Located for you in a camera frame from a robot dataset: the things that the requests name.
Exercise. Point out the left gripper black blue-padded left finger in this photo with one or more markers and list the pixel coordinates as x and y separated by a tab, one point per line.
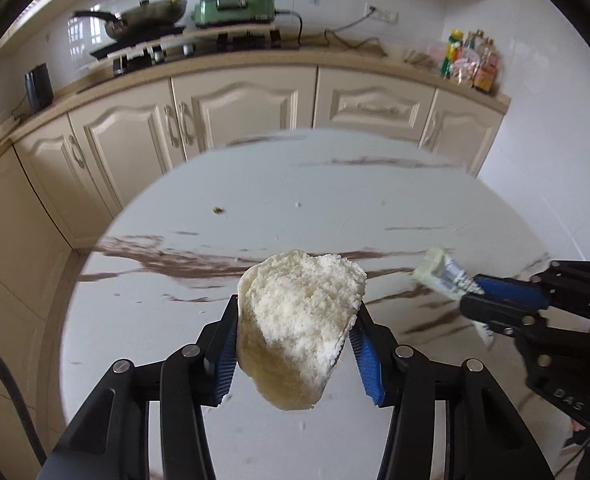
220	354

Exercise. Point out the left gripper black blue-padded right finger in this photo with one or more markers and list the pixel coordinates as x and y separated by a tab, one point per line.
374	346

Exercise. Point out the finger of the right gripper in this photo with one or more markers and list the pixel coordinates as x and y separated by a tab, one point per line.
501	316
564	284

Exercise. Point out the white steamed bun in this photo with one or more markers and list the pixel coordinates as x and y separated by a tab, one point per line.
294	315

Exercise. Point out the pale wrapper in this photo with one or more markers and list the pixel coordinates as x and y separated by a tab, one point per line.
441	273

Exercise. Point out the white marble round table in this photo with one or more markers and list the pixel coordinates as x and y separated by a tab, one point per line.
172	258

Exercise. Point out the cream base cabinets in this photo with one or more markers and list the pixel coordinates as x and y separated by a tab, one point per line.
66	175

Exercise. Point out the condiment bottles group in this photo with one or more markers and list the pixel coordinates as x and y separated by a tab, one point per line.
471	60

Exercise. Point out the black gas stove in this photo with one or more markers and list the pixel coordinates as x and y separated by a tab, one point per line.
172	47

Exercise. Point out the black box on counter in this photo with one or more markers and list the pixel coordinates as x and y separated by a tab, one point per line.
39	89

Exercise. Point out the black frying pan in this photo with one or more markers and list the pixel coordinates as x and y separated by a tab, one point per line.
146	15

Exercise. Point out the green electric cooker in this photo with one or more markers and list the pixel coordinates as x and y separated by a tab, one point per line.
219	13

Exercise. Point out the wall power outlet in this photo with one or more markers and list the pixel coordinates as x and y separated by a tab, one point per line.
380	14

